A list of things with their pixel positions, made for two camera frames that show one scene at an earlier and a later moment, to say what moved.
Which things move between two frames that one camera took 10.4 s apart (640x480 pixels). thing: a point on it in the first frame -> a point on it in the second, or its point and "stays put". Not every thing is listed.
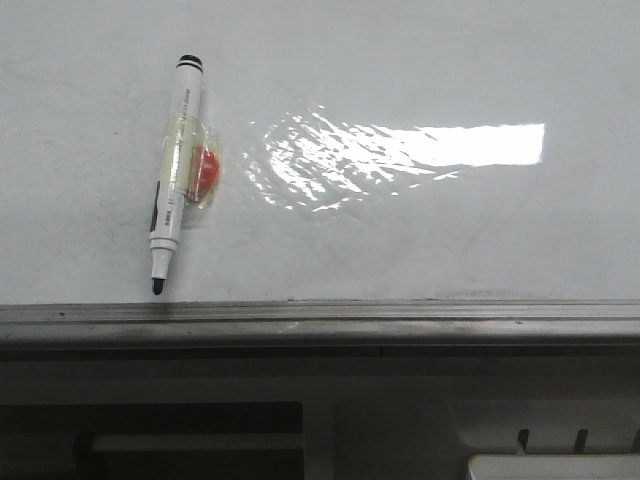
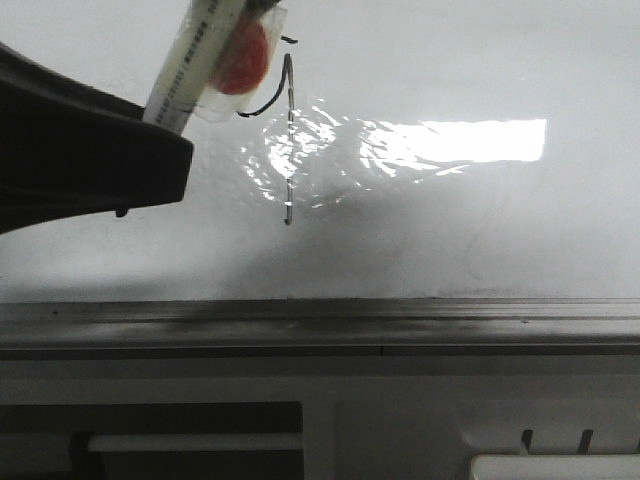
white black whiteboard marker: x=176 y=158 -> x=185 y=88
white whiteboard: x=374 y=151 stays put
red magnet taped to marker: x=204 y=170 -> x=241 y=56
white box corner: x=555 y=466 stays put
